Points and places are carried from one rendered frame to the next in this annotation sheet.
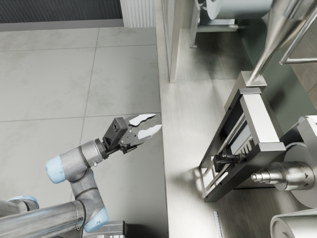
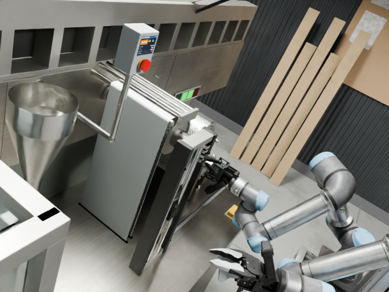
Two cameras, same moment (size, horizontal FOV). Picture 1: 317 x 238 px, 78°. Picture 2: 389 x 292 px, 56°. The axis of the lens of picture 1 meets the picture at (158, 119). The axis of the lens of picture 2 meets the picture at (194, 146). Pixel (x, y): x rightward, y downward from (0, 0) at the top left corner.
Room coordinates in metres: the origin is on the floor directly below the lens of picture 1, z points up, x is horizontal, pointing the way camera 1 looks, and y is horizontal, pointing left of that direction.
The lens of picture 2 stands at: (1.08, 0.15, 1.94)
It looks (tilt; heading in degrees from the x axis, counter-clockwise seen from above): 30 degrees down; 203
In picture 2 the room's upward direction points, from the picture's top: 23 degrees clockwise
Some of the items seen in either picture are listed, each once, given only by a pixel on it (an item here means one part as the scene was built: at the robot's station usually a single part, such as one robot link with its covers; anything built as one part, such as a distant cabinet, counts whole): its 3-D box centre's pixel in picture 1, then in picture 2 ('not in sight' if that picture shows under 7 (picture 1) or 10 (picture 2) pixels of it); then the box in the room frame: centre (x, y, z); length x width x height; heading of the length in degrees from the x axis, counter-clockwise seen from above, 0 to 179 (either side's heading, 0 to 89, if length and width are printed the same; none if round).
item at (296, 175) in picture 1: (290, 175); (182, 141); (0.13, -0.31, 1.33); 0.06 x 0.06 x 0.06; 3
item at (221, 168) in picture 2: not in sight; (223, 174); (-0.18, -0.22, 1.12); 0.12 x 0.08 x 0.09; 93
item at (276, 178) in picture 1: (264, 176); not in sight; (0.13, -0.25, 1.33); 0.06 x 0.03 x 0.03; 93
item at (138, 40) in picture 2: not in sight; (139, 50); (0.44, -0.34, 1.66); 0.07 x 0.07 x 0.10; 3
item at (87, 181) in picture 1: (81, 178); not in sight; (0.19, 0.26, 1.11); 0.11 x 0.08 x 0.11; 30
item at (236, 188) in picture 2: not in sight; (238, 186); (-0.18, -0.14, 1.11); 0.08 x 0.05 x 0.08; 3
